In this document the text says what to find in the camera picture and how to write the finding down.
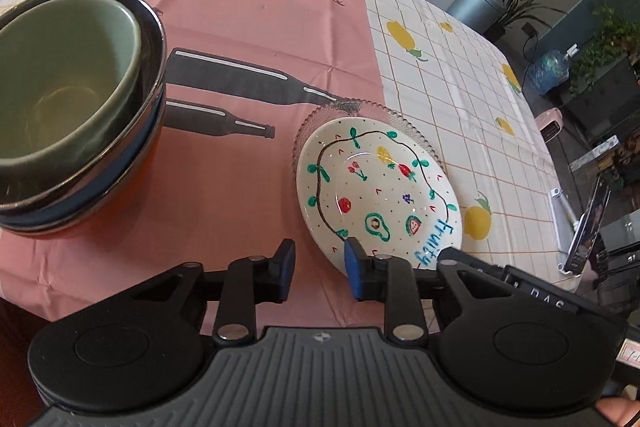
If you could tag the green ceramic bowl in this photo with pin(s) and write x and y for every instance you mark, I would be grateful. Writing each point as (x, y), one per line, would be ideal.
(65, 82)

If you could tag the orange steel bowl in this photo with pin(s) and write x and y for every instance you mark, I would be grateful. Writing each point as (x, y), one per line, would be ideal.
(125, 197)

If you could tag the grey round trash can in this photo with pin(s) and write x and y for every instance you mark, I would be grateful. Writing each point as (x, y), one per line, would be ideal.
(472, 7)

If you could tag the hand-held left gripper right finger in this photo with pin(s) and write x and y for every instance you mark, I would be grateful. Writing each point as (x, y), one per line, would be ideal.
(353, 273)

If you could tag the blue steel bowl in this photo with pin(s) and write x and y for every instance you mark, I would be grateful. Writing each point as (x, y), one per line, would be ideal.
(150, 57)

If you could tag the grey flat board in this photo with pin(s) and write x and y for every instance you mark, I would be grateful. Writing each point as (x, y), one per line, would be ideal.
(595, 152)

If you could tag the blue water bottle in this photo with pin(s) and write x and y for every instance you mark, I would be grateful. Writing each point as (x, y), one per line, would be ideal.
(547, 72)

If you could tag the metal folding stand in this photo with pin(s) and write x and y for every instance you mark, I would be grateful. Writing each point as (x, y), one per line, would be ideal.
(585, 227)

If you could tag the leafy green plant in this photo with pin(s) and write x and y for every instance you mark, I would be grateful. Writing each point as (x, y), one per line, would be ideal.
(605, 47)

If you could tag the person's right hand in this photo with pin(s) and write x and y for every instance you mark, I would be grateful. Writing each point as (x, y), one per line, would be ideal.
(620, 411)

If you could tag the fruit painted white plate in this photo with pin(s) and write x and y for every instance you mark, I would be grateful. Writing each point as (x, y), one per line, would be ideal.
(370, 187)

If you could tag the pink small heater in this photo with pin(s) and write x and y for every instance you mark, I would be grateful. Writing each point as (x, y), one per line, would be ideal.
(549, 124)

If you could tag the clear glass plate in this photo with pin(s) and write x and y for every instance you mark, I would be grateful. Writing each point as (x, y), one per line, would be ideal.
(360, 108)

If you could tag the lemon print checked tablecloth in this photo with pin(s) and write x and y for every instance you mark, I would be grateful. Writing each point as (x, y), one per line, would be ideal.
(250, 22)

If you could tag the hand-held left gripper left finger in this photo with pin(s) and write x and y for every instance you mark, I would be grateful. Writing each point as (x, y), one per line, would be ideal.
(287, 268)

